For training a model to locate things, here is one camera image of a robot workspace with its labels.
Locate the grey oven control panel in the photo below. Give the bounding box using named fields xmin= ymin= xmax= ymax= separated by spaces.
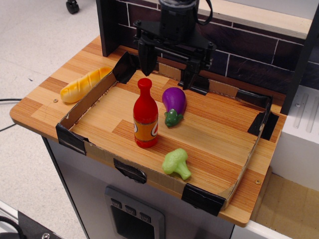
xmin=105 ymin=187 xmax=165 ymax=239

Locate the black caster wheel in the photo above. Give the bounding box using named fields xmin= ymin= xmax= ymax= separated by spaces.
xmin=66 ymin=0 xmax=79 ymax=14

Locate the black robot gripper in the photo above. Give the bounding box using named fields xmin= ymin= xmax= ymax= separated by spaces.
xmin=134 ymin=0 xmax=216 ymax=90

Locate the green toy broccoli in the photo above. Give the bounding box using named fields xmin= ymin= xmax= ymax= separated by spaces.
xmin=162 ymin=148 xmax=191 ymax=180

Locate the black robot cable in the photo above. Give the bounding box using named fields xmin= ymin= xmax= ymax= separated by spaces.
xmin=194 ymin=0 xmax=213 ymax=26

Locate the black floor cable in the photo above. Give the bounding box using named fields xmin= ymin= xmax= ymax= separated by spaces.
xmin=0 ymin=98 xmax=22 ymax=132

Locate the white toy sink unit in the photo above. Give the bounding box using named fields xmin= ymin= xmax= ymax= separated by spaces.
xmin=271 ymin=86 xmax=319 ymax=190

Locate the yellow toy bread loaf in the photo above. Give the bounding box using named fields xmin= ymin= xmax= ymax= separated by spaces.
xmin=60 ymin=67 xmax=112 ymax=103

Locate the purple toy eggplant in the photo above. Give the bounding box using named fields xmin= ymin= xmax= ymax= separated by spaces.
xmin=162 ymin=87 xmax=187 ymax=127

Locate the cardboard fence with black tape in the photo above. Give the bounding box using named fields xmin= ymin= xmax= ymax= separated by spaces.
xmin=56 ymin=52 xmax=277 ymax=215

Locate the red hot sauce bottle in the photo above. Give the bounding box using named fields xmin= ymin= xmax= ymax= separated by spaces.
xmin=133 ymin=78 xmax=159 ymax=148

